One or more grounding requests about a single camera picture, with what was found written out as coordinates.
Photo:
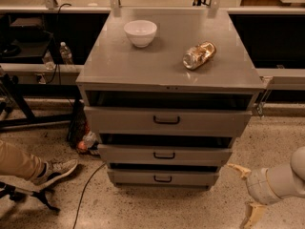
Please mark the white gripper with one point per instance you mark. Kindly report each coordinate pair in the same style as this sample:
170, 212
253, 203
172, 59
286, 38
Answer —
256, 185

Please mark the grey bottom drawer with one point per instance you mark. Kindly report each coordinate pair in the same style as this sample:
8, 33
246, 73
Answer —
157, 177

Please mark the grey drawer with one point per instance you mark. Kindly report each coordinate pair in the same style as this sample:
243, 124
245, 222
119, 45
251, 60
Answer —
162, 155
144, 121
157, 177

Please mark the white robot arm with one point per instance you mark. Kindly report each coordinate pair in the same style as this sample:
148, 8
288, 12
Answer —
288, 180

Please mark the grey middle drawer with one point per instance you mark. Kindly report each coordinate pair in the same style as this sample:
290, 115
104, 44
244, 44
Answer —
162, 155

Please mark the grey drawer cabinet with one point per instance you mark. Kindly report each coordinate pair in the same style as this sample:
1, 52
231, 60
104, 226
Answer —
118, 74

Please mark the grey top drawer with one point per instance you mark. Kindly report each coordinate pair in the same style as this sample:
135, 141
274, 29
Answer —
144, 121

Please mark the crushed gold can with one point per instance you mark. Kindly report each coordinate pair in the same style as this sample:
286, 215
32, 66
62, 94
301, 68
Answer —
198, 55

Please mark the dark bag with items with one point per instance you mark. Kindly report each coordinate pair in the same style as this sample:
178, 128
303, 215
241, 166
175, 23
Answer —
80, 136

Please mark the white ceramic bowl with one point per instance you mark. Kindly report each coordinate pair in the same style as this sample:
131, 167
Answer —
140, 32

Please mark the grey sneaker shoe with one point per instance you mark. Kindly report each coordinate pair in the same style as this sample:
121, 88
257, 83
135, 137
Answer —
55, 171

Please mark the clear plastic water bottle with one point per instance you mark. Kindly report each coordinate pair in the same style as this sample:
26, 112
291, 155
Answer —
66, 54

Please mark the black chair base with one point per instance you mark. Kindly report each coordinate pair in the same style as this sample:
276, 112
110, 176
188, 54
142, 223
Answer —
17, 194

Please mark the khaki trouser leg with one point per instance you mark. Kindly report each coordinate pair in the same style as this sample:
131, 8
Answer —
18, 163

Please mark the black table frame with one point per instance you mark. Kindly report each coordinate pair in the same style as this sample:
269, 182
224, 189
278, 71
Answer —
19, 92

